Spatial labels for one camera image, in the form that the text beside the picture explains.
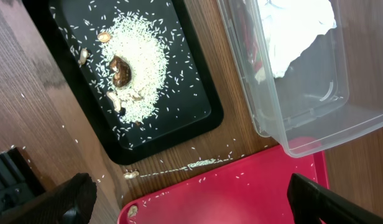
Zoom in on food crumb on tray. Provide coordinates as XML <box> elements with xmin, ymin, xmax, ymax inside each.
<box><xmin>127</xmin><ymin>205</ymin><xmax>138</xmax><ymax>218</ymax></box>

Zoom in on black mounting rail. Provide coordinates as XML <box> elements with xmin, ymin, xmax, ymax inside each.
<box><xmin>0</xmin><ymin>147</ymin><xmax>45</xmax><ymax>216</ymax></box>

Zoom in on clear plastic bin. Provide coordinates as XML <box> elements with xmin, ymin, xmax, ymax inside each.
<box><xmin>218</xmin><ymin>1</ymin><xmax>383</xmax><ymax>157</ymax></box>

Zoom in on food crumb on table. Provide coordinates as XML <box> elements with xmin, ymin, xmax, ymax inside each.
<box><xmin>123</xmin><ymin>170</ymin><xmax>139</xmax><ymax>180</ymax></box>

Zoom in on black waste bin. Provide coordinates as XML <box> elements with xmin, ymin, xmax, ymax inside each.
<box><xmin>24</xmin><ymin>0</ymin><xmax>224</xmax><ymax>165</ymax></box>

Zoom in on white napkin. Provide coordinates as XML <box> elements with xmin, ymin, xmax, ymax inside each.
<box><xmin>257</xmin><ymin>0</ymin><xmax>336</xmax><ymax>78</ymax></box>

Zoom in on food scraps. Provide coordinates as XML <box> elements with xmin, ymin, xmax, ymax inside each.
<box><xmin>96</xmin><ymin>12</ymin><xmax>170</xmax><ymax>124</ymax></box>

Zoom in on red plastic tray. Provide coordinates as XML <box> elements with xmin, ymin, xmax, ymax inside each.
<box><xmin>118</xmin><ymin>146</ymin><xmax>329</xmax><ymax>224</ymax></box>

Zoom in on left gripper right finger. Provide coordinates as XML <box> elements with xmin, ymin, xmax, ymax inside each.
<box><xmin>287</xmin><ymin>173</ymin><xmax>383</xmax><ymax>224</ymax></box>

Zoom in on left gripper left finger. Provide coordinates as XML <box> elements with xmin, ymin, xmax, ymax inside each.
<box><xmin>0</xmin><ymin>173</ymin><xmax>97</xmax><ymax>224</ymax></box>

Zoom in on red snack wrapper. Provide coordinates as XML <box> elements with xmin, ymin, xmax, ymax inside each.
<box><xmin>238</xmin><ymin>3</ymin><xmax>262</xmax><ymax>72</ymax></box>

